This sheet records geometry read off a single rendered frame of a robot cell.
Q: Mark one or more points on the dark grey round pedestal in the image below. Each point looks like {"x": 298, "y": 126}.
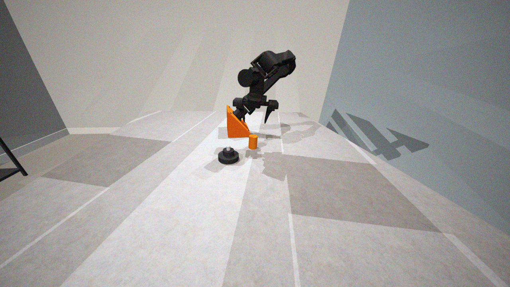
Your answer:
{"x": 228, "y": 156}

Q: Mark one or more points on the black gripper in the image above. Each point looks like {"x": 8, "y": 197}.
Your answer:
{"x": 271, "y": 104}

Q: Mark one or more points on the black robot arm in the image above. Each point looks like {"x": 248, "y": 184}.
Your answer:
{"x": 276, "y": 66}

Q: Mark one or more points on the orange knob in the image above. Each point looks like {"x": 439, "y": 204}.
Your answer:
{"x": 253, "y": 141}

